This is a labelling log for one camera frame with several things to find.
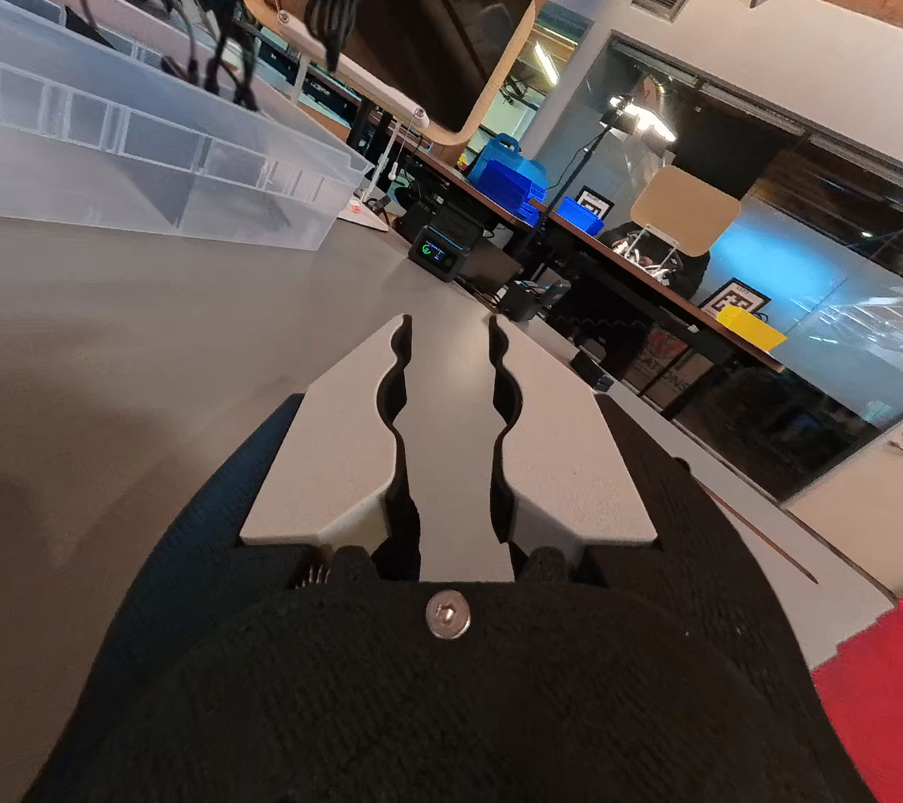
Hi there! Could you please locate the studio light on stand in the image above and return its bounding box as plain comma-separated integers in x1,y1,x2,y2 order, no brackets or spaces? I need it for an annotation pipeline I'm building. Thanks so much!
515,92,680,261

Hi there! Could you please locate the printed cardboard box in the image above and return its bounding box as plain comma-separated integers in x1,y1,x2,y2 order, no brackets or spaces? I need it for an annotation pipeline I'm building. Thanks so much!
624,323,717,409

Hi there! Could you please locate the blue plastic bin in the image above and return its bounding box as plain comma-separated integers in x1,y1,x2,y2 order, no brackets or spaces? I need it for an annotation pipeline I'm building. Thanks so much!
556,197,606,237

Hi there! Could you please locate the black white printed tag sign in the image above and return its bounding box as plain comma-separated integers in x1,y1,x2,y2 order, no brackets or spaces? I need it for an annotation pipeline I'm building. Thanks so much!
698,278,771,319
573,185,615,220

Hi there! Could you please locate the thin black cable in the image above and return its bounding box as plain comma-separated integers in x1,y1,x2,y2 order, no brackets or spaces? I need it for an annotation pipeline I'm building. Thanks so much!
76,0,263,113

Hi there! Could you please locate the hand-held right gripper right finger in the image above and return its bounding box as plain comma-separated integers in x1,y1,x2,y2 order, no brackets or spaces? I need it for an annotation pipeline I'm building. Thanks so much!
488,314,660,577

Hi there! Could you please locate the blue tote bag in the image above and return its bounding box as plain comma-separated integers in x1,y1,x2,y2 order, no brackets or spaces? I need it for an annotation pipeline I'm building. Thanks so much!
467,133,523,183

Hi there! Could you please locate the small black box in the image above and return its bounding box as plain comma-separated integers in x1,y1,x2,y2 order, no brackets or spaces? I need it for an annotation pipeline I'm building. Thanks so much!
570,350,616,393

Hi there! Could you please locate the yellow plastic bin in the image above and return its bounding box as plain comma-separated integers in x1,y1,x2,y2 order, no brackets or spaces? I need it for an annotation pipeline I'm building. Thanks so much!
716,306,789,353

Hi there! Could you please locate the long wooden table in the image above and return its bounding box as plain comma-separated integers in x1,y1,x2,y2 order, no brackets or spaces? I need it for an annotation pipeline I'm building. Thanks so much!
395,136,547,233
532,200,785,423

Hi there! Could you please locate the white mirror stand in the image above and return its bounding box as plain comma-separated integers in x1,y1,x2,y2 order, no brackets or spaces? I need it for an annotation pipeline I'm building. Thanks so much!
275,9,433,234

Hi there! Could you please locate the wooden framed mirror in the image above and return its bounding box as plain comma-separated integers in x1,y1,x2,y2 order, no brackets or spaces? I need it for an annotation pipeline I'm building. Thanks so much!
236,0,602,148

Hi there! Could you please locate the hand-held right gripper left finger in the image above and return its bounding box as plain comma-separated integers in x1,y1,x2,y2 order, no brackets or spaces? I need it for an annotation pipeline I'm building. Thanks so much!
238,314,424,582

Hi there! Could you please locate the stack of blue bins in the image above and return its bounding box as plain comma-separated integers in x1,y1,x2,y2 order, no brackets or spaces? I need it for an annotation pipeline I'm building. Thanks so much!
483,157,551,215

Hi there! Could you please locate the red plastic bin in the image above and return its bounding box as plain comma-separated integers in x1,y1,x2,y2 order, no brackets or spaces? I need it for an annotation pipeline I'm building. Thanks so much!
810,598,903,803

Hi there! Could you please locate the clear plastic bin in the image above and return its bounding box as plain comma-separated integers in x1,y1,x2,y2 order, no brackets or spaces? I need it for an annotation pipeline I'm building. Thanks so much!
0,0,373,252

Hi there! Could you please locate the black power station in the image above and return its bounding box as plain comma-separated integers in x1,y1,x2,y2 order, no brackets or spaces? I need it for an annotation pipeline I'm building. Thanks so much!
408,200,524,296

